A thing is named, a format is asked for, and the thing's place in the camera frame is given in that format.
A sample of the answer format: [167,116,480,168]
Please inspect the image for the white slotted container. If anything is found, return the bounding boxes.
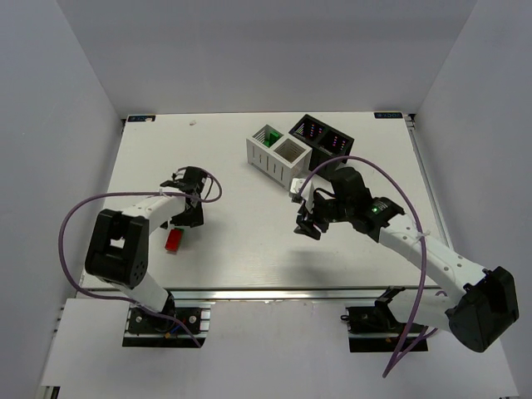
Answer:
[246,125,312,191]

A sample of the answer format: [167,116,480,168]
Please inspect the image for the red green lego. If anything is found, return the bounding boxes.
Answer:
[165,228,184,253]

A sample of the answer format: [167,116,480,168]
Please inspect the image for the left blue table label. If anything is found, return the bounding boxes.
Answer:
[126,115,156,123]

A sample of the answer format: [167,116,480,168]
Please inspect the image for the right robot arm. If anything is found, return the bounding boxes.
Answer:
[289,167,519,352]

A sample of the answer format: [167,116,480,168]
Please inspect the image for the black slotted container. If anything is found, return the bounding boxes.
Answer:
[289,115,354,171]

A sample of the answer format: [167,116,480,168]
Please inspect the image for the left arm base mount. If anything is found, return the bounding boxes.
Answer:
[122,301,211,349]

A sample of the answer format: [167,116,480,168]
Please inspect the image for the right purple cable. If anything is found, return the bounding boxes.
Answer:
[301,155,437,379]

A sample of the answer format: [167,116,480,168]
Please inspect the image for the aluminium table rail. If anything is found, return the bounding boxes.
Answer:
[78,288,446,303]

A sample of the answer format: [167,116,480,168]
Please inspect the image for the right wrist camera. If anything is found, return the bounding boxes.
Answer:
[289,178,315,208]

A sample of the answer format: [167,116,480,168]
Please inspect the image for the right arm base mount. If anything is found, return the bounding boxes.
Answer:
[340,286,406,354]

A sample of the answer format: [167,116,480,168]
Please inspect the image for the green long lego piece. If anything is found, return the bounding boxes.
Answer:
[263,131,282,147]

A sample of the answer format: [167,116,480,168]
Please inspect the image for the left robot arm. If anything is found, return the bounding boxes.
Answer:
[85,166,208,328]

